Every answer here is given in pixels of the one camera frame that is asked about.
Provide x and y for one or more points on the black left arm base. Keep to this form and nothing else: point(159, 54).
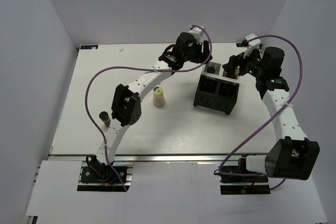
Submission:
point(96, 176)

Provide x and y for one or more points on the cream-lidded seasoning shaker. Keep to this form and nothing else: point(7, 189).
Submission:
point(158, 96)

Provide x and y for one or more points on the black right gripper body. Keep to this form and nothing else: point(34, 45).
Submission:
point(251, 65)

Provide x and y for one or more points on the black-capped spice bottle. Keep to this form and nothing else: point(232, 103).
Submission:
point(105, 118)
point(210, 69)

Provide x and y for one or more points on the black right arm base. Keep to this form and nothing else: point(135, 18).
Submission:
point(237, 183)

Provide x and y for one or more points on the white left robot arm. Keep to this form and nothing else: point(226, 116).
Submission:
point(126, 104)

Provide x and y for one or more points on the blue label sticker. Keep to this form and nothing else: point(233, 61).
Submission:
point(88, 47)
point(240, 45)

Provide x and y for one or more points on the black condiment organizer rack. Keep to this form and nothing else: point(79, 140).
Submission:
point(216, 91)

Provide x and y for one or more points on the yellow-capped red sauce bottle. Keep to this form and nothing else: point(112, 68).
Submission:
point(233, 74)

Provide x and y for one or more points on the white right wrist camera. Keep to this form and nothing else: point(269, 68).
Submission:
point(251, 42)

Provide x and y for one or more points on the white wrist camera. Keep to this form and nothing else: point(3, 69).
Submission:
point(251, 42)
point(197, 32)

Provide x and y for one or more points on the blue label sticker right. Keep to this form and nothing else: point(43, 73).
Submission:
point(240, 45)

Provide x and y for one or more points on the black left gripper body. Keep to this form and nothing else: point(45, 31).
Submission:
point(195, 54)

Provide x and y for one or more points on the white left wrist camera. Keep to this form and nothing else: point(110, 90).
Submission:
point(197, 32)

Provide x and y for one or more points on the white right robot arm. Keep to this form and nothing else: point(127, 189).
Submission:
point(293, 156)

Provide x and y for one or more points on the blue label sticker left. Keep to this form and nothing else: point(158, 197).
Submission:
point(88, 47)

